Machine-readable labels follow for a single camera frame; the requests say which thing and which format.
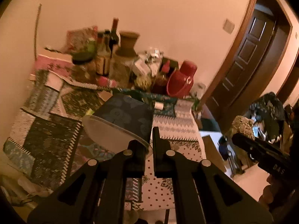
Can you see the beige wall switch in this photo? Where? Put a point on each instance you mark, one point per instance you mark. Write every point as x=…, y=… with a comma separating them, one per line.
x=228, y=26

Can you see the large glass jar under vase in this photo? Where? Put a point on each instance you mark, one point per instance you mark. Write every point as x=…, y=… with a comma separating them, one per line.
x=120, y=69

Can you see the green textured round fruit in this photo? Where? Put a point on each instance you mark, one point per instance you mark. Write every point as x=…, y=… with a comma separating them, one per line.
x=143, y=82

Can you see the patterned red gift box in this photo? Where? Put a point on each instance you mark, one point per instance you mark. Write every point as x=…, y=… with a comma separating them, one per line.
x=79, y=39

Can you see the crumpled silver foil wrapper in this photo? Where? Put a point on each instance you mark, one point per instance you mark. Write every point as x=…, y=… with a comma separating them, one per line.
x=152, y=55

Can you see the brown clay vase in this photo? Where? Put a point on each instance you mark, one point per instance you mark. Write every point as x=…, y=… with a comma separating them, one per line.
x=127, y=43

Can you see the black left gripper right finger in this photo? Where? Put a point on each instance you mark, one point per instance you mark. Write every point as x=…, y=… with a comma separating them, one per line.
x=202, y=192

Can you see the black-lidded glass jar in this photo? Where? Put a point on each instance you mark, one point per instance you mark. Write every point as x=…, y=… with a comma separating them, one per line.
x=83, y=69

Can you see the amber glass liquor bottle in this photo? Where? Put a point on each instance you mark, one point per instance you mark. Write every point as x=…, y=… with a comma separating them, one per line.
x=103, y=56

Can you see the person's right hand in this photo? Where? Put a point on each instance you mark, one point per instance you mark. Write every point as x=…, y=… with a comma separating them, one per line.
x=275, y=194

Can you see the dark red-capped wine bottle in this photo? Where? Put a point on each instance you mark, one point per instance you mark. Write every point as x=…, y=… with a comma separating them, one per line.
x=114, y=39

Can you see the pink printed flat box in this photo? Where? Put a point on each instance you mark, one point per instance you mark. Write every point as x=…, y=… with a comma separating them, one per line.
x=59, y=66

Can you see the small green bottle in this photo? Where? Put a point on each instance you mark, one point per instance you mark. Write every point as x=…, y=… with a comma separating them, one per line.
x=91, y=45

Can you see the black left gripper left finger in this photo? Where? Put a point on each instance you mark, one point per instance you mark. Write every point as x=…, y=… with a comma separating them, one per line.
x=95, y=193

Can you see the patchwork patterned tablecloth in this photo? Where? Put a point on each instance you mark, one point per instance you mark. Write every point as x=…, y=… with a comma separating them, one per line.
x=64, y=123

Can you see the clothes-covered chair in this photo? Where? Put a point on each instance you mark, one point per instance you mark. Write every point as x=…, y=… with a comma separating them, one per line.
x=270, y=117

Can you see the dark brown wooden door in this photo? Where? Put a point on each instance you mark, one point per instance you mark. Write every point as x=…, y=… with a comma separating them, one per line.
x=245, y=62

